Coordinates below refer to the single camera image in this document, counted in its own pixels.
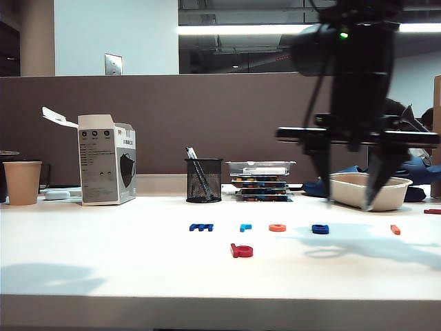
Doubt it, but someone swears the black mesh pen holder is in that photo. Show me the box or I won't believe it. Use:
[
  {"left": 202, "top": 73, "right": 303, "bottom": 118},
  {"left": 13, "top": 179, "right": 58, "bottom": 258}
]
[{"left": 185, "top": 158, "right": 224, "bottom": 203}]

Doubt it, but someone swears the brown desk partition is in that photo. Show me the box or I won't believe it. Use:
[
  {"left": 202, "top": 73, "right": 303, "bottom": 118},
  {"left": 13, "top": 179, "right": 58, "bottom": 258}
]
[{"left": 0, "top": 71, "right": 366, "bottom": 198}]

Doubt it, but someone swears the white face mask box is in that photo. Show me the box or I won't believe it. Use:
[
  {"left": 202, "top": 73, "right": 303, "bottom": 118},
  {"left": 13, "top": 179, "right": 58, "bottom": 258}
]
[{"left": 41, "top": 106, "right": 138, "bottom": 207}]

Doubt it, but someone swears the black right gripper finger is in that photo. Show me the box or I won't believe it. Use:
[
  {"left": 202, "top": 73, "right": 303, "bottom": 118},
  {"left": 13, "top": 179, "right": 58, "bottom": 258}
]
[
  {"left": 305, "top": 143, "right": 334, "bottom": 208},
  {"left": 361, "top": 146, "right": 411, "bottom": 212}
]

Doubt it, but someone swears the beige oval pulp bowl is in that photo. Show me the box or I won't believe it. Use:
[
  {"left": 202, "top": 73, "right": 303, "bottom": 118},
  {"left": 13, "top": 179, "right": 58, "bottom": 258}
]
[{"left": 329, "top": 172, "right": 413, "bottom": 212}]

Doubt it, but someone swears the brown cardboard box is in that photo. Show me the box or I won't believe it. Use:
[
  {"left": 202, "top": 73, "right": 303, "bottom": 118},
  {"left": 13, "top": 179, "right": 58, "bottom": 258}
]
[{"left": 430, "top": 74, "right": 441, "bottom": 199}]

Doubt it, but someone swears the clear plastic tray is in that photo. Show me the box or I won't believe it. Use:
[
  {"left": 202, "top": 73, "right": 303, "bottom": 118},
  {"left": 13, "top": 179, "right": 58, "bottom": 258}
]
[{"left": 225, "top": 160, "right": 297, "bottom": 177}]

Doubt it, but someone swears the white earbud case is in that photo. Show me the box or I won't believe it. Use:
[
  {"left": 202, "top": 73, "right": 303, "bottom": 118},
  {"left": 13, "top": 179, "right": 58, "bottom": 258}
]
[{"left": 44, "top": 188, "right": 72, "bottom": 201}]

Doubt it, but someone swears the long ceiling light strip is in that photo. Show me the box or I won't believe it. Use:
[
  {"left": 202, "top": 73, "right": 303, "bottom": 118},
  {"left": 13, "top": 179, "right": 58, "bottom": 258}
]
[{"left": 177, "top": 23, "right": 441, "bottom": 35}]

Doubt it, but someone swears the clear pen with black tip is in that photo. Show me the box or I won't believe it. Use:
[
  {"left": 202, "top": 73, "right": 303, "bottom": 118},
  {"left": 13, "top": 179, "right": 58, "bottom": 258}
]
[{"left": 185, "top": 147, "right": 213, "bottom": 201}]

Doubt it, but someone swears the red letter b magnet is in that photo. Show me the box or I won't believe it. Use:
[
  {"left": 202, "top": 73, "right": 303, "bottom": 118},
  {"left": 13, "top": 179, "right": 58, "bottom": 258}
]
[{"left": 230, "top": 243, "right": 254, "bottom": 259}]

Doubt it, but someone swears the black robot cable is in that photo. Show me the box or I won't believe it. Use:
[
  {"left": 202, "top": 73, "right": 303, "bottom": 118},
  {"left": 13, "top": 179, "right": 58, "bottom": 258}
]
[{"left": 302, "top": 20, "right": 334, "bottom": 129}]

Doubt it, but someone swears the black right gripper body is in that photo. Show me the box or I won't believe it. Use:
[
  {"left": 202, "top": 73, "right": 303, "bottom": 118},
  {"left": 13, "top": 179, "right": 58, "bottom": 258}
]
[{"left": 275, "top": 71, "right": 441, "bottom": 155}]

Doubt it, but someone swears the metal wall switch plate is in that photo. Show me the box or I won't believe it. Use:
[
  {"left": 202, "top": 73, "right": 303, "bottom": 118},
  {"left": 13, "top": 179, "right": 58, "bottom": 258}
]
[{"left": 104, "top": 53, "right": 123, "bottom": 76}]

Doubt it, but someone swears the white marker pen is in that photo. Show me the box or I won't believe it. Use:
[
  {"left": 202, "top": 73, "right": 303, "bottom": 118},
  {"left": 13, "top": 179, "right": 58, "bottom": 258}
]
[{"left": 243, "top": 167, "right": 287, "bottom": 175}]

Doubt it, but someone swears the colourful puzzle card tray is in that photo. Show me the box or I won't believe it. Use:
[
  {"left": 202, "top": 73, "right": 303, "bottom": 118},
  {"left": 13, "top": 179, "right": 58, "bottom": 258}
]
[
  {"left": 236, "top": 194, "right": 294, "bottom": 203},
  {"left": 231, "top": 174, "right": 289, "bottom": 183},
  {"left": 231, "top": 181, "right": 289, "bottom": 189},
  {"left": 236, "top": 188, "right": 292, "bottom": 196}
]

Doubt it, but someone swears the brown paper cup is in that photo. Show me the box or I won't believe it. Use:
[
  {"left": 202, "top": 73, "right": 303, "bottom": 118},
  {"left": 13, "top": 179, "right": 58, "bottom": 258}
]
[{"left": 3, "top": 161, "right": 43, "bottom": 206}]

